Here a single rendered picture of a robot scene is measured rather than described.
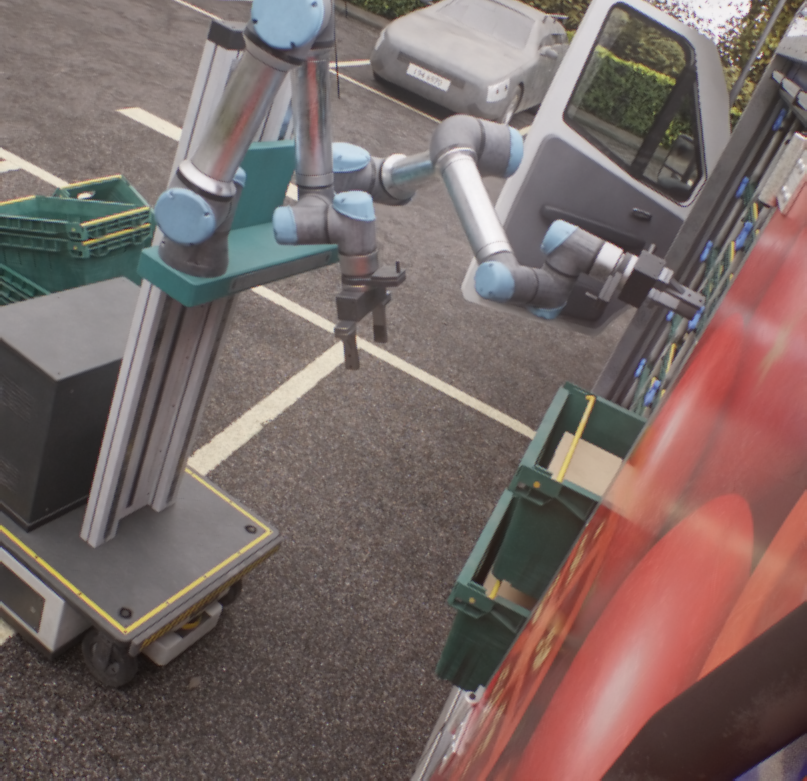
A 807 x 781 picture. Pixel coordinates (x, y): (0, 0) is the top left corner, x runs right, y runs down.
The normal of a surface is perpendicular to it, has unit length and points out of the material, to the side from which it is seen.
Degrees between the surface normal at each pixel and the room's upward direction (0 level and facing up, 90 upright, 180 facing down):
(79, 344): 0
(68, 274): 95
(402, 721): 0
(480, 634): 93
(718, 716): 78
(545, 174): 91
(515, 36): 32
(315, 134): 83
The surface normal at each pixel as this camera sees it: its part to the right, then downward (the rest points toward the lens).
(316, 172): 0.26, 0.45
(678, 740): -0.75, -0.24
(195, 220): -0.15, 0.55
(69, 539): 0.36, -0.81
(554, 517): -0.35, 0.40
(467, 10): 0.09, -0.51
